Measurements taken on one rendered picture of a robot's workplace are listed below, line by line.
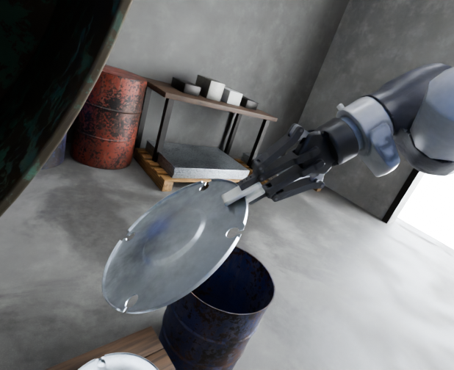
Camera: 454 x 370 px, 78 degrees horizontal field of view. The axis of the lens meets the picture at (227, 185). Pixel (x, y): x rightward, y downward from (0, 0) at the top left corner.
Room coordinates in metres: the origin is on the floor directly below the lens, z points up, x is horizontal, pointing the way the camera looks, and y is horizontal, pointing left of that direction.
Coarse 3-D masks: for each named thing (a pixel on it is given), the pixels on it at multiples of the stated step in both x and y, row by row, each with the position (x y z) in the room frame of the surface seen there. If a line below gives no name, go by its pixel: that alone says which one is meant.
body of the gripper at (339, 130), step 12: (336, 120) 0.48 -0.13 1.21; (312, 132) 0.47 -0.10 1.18; (324, 132) 0.47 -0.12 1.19; (336, 132) 0.46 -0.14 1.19; (348, 132) 0.46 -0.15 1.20; (300, 144) 0.47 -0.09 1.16; (312, 144) 0.47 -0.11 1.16; (324, 144) 0.48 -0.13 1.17; (336, 144) 0.46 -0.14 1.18; (348, 144) 0.46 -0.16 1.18; (324, 156) 0.48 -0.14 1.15; (336, 156) 0.47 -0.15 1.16; (348, 156) 0.47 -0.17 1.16; (324, 168) 0.48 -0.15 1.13
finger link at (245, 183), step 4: (256, 164) 0.45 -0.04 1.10; (256, 172) 0.45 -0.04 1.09; (260, 172) 0.45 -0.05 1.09; (248, 176) 0.46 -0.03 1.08; (252, 176) 0.45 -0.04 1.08; (256, 176) 0.45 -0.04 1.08; (244, 180) 0.45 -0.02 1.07; (248, 180) 0.44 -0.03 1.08; (252, 180) 0.45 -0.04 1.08; (256, 180) 0.45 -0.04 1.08; (240, 184) 0.44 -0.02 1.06; (244, 184) 0.44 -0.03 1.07; (248, 184) 0.44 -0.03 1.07; (252, 184) 0.45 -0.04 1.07; (240, 188) 0.44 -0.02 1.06; (244, 188) 0.44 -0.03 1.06
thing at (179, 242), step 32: (192, 192) 0.53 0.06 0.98; (224, 192) 0.48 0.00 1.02; (160, 224) 0.46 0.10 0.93; (192, 224) 0.42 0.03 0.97; (224, 224) 0.40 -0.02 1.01; (128, 256) 0.41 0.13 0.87; (160, 256) 0.37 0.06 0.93; (192, 256) 0.35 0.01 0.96; (224, 256) 0.32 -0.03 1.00; (128, 288) 0.34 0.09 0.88; (160, 288) 0.31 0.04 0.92; (192, 288) 0.29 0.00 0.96
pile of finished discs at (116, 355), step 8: (120, 352) 0.57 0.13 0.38; (96, 360) 0.53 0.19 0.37; (104, 360) 0.54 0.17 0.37; (112, 360) 0.55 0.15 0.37; (120, 360) 0.56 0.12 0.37; (128, 360) 0.56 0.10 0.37; (136, 360) 0.57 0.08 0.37; (144, 360) 0.58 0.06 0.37; (80, 368) 0.50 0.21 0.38; (88, 368) 0.51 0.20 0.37; (96, 368) 0.51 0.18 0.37; (104, 368) 0.52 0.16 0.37; (112, 368) 0.53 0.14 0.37; (120, 368) 0.54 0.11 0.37; (128, 368) 0.54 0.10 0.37; (136, 368) 0.55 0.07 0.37; (144, 368) 0.56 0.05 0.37; (152, 368) 0.57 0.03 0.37
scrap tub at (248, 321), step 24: (240, 264) 1.15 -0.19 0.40; (216, 288) 1.16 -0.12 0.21; (240, 288) 1.13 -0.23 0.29; (264, 288) 1.03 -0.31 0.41; (168, 312) 0.87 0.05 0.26; (192, 312) 0.78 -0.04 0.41; (216, 312) 0.76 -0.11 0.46; (240, 312) 1.09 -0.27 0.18; (264, 312) 0.87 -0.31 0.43; (168, 336) 0.83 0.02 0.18; (192, 336) 0.77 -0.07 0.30; (216, 336) 0.76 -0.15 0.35; (240, 336) 0.80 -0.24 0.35; (192, 360) 0.77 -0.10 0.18; (216, 360) 0.78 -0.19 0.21
